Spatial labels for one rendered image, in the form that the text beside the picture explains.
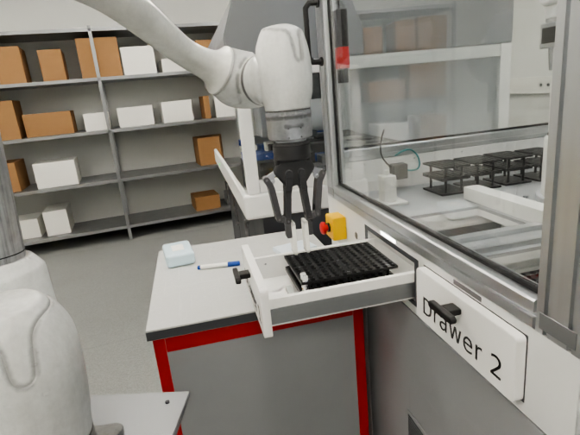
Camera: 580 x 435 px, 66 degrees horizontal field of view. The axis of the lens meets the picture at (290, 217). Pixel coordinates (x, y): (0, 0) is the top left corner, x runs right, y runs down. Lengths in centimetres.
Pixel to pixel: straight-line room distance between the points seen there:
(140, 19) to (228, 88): 24
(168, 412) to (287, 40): 69
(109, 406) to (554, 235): 78
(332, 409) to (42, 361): 92
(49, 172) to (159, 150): 113
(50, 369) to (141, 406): 27
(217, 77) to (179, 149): 420
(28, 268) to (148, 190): 435
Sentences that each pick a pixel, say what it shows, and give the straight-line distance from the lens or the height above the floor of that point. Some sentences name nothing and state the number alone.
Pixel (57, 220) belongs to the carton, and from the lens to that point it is 485.
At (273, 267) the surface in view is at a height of 86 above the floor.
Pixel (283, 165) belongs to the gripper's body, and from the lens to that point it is 89.
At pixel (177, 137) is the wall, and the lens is 512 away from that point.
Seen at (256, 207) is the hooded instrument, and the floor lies 85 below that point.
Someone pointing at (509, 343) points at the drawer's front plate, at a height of 91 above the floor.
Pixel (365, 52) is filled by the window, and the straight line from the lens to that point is 116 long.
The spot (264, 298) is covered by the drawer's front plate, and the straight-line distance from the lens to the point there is 89.
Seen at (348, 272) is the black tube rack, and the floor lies 90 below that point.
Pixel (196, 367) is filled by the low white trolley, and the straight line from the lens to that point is 125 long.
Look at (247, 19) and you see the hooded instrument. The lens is 178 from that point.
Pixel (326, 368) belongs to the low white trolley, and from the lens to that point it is 133.
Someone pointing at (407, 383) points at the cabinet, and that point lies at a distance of 119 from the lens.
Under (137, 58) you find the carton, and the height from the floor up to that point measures 171.
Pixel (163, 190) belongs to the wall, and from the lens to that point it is 518.
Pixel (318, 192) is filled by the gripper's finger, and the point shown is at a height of 109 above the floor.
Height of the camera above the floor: 130
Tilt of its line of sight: 16 degrees down
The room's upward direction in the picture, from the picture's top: 5 degrees counter-clockwise
